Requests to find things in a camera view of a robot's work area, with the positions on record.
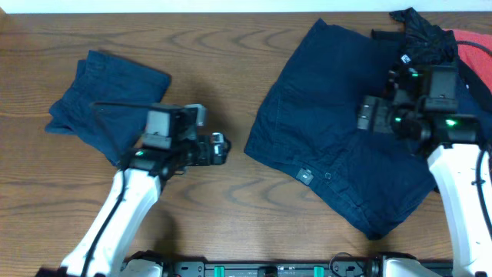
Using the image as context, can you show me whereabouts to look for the dark navy shorts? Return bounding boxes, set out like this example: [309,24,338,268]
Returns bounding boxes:
[244,20,436,240]

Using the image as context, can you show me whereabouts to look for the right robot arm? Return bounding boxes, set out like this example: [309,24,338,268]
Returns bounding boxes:
[357,65,491,276]

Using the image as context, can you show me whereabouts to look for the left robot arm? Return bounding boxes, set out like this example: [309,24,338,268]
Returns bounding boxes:
[37,104,231,277]

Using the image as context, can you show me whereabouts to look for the black printed t-shirt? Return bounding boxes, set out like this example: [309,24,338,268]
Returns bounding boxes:
[371,8,491,112]

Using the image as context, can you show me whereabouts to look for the folded blue shorts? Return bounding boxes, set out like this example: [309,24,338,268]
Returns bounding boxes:
[45,50,171,165]

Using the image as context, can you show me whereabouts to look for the red garment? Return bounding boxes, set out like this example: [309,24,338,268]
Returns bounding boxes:
[452,29,491,98]

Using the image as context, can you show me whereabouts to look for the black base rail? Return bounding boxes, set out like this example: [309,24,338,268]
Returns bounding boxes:
[121,251,392,277]

